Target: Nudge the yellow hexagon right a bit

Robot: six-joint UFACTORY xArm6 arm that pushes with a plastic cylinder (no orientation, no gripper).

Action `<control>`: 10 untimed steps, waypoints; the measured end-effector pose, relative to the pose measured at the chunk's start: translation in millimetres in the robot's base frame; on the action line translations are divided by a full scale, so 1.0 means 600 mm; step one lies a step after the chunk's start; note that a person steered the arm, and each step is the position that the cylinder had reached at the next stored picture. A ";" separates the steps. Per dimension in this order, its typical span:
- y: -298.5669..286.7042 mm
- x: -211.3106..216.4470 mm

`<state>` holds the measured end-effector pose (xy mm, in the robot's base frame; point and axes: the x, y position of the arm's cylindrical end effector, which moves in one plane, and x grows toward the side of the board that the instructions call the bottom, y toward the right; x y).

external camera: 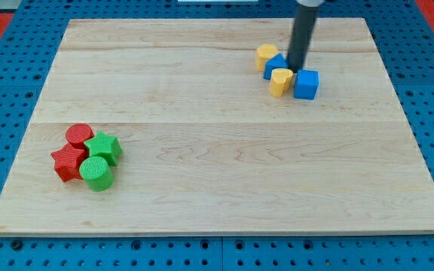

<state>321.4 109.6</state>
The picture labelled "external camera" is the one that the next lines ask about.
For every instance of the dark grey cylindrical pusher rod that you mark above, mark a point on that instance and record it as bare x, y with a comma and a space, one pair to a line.
302, 30

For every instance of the yellow heart block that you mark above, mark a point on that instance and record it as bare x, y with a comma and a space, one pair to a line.
280, 81

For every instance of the blue triangle block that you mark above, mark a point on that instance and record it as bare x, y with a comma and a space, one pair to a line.
276, 62

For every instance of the light wooden board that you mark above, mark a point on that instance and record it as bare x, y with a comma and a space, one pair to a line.
206, 149

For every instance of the red star block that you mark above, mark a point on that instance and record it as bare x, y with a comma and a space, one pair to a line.
67, 161

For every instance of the green star block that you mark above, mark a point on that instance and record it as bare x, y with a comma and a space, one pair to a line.
105, 146

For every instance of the green cylinder block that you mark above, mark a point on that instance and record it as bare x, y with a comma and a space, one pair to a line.
96, 173

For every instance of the blue cube block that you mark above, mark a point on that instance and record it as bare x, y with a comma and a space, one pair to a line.
306, 84

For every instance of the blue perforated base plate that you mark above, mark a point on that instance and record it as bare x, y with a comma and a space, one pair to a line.
405, 40

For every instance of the red cylinder block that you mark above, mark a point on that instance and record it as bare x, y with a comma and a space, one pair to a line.
77, 134

